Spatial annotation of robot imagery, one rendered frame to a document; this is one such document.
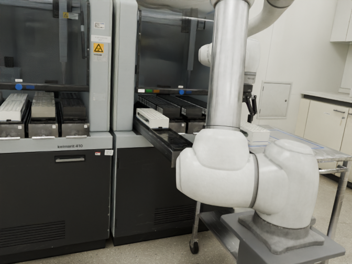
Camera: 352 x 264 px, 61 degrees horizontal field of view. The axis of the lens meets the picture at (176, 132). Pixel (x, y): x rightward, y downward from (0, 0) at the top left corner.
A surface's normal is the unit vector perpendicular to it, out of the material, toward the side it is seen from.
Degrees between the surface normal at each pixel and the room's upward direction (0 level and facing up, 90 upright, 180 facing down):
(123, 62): 90
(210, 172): 61
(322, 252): 0
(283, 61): 90
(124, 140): 90
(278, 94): 90
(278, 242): 15
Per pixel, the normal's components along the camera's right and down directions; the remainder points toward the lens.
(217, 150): -0.17, -0.17
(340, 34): -0.92, 0.02
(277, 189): -0.11, 0.13
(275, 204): -0.20, 0.36
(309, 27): 0.38, 0.25
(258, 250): 0.07, -0.97
